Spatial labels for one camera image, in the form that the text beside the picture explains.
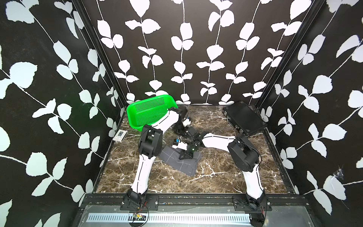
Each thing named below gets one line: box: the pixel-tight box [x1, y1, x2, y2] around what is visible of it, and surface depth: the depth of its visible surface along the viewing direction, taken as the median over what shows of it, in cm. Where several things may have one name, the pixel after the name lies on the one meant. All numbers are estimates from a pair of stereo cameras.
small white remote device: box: [112, 129, 129, 143], surface depth 100 cm
